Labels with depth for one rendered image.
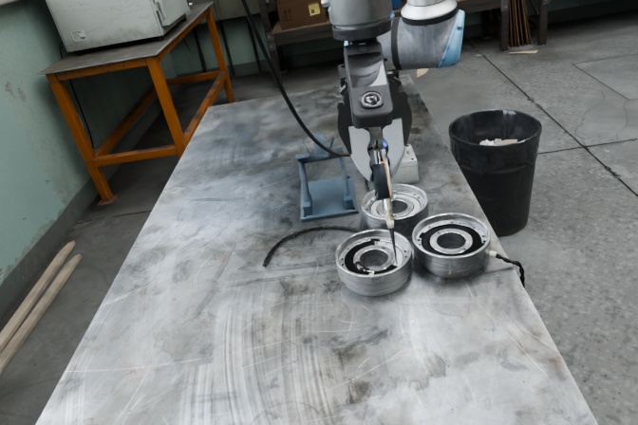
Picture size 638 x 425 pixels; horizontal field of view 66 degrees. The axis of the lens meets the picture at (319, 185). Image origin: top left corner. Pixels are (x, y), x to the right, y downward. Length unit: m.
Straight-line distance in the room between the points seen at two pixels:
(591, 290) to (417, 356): 1.37
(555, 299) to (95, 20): 2.48
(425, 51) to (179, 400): 0.82
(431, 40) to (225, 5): 3.49
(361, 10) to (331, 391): 0.42
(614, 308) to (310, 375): 1.40
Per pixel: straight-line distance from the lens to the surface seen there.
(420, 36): 1.10
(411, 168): 0.90
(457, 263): 0.68
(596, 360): 1.72
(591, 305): 1.87
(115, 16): 2.89
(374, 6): 0.59
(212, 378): 0.64
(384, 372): 0.60
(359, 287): 0.67
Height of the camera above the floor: 1.26
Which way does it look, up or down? 29 degrees down
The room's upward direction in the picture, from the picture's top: 11 degrees counter-clockwise
